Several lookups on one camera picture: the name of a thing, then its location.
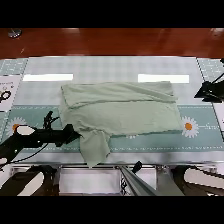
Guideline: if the silver frame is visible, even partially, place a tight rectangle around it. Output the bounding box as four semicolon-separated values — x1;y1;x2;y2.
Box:
0;161;224;197

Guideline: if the pale green T-shirt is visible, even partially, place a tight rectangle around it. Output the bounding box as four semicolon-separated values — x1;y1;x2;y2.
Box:
57;80;185;169

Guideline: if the black cable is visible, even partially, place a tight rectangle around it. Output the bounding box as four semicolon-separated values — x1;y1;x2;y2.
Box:
0;143;52;166

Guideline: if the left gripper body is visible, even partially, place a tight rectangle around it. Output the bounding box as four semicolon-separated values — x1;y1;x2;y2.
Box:
54;123;82;148

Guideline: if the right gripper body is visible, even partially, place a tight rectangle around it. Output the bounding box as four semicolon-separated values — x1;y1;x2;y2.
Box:
193;80;224;104

